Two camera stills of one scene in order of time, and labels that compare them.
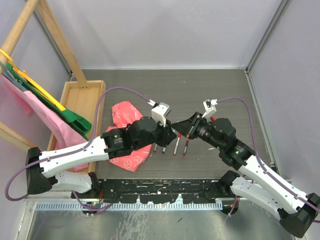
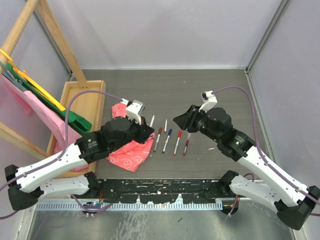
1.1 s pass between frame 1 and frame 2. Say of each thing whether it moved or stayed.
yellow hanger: stayed
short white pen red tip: stayed
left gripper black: moved
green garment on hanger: stayed
